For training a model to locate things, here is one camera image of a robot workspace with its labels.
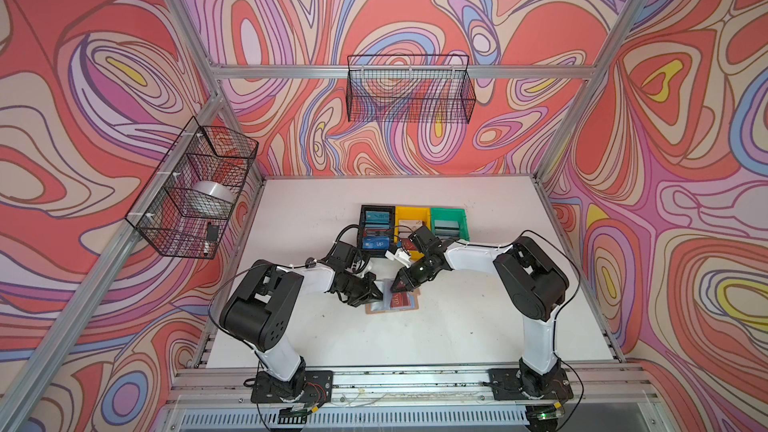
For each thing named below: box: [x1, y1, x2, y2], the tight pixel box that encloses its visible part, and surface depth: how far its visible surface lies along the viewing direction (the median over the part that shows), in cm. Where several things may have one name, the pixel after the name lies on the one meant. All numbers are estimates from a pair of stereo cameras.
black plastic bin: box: [358, 205, 395, 258], surface depth 103 cm
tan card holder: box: [365, 278, 421, 314], surface depth 88 cm
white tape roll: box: [192, 180, 237, 203], surface depth 75 cm
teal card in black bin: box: [365, 210, 390, 223], surface depth 106 cm
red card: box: [390, 292, 411, 308], surface depth 89 cm
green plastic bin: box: [430, 207, 470, 241], surface depth 104 cm
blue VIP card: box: [362, 236, 390, 250], surface depth 100 cm
